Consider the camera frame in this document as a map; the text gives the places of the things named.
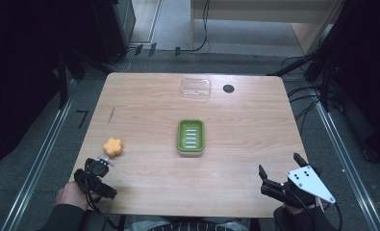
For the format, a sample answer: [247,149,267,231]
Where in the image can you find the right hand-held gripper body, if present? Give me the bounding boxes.
[260,165,337,209]

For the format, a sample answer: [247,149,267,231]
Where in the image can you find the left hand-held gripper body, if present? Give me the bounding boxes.
[73,156,118,200]

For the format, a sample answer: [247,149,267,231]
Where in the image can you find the orange flower-shaped soap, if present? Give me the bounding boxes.
[102,138,124,159]

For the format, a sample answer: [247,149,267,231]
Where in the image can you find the green soap dish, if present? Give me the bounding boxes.
[176,119,206,158]

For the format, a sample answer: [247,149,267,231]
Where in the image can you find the person's left hand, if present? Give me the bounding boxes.
[56,180,101,212]

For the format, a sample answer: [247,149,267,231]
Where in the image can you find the person's right hand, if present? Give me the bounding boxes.
[281,197,324,216]

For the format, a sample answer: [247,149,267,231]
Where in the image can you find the black stand legs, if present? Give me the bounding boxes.
[267,47,335,112]

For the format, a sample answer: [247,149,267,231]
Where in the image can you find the clear plastic container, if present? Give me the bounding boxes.
[180,77,213,100]

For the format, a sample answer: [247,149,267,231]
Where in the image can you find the light wooden furniture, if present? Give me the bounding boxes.
[190,0,344,56]

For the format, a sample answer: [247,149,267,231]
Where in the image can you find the black cabinet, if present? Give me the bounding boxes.
[90,0,137,64]

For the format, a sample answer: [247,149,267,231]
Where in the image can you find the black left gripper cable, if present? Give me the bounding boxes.
[83,157,119,230]

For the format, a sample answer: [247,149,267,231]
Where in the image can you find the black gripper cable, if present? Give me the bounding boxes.
[333,201,343,231]
[83,157,119,230]

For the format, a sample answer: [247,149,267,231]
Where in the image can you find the aluminium floor rail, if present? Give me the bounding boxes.
[309,88,380,231]
[0,80,77,231]

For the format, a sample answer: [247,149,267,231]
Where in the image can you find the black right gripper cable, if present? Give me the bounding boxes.
[333,201,343,231]

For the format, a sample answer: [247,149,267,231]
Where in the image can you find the bundle of black cables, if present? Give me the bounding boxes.
[280,56,323,136]

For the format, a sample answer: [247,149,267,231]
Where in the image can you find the black floor cable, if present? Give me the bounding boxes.
[179,0,211,54]

